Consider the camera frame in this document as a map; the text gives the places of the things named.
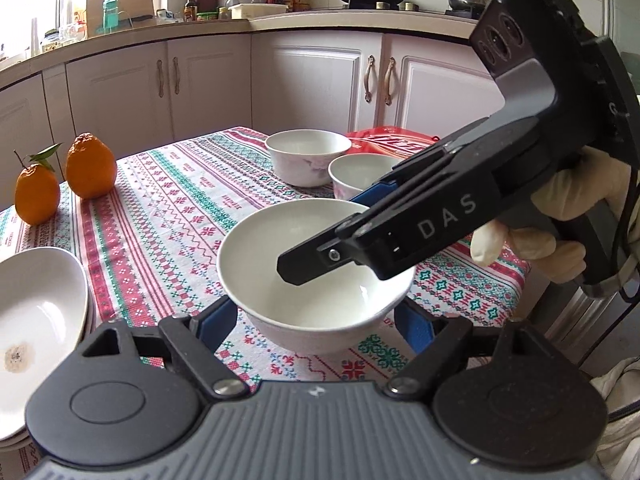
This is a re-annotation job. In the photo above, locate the white plate back fruit print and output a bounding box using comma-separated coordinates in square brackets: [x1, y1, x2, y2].
[1, 247, 90, 440]

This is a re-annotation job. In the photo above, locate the red gift box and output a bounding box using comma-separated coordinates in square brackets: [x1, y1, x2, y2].
[346, 126, 439, 159]

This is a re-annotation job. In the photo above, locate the white plate front fruit print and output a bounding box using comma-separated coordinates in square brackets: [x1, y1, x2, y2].
[0, 307, 96, 453]

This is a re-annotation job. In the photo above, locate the teal water bottle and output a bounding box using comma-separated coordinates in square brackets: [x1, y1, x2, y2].
[102, 0, 119, 34]

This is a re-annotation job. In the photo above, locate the patterned tablecloth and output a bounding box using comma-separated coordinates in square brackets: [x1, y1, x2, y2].
[1, 127, 529, 389]

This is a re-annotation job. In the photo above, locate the white cabinet run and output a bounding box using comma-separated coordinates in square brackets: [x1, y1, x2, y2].
[1, 30, 503, 206]

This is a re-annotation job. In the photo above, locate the orange with leaf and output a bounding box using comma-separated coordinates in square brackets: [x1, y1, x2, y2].
[14, 143, 61, 226]

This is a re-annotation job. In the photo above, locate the white plate fruit print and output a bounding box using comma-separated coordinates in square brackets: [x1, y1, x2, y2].
[0, 307, 96, 453]
[1, 247, 90, 440]

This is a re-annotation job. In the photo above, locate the white rectangular tray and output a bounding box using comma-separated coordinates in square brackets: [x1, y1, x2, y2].
[229, 3, 288, 20]

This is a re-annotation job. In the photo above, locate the white bowl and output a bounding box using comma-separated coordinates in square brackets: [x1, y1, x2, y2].
[329, 153, 400, 200]
[265, 129, 352, 188]
[217, 198, 416, 354]

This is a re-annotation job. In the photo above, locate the bumpy orange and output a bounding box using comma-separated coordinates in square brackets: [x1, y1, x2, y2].
[64, 132, 117, 200]

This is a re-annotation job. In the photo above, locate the right gloved hand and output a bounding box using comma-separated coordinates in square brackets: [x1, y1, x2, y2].
[470, 145, 634, 283]

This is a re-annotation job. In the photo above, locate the wooden cutting board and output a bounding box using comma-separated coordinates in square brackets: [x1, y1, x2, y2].
[86, 0, 156, 38]

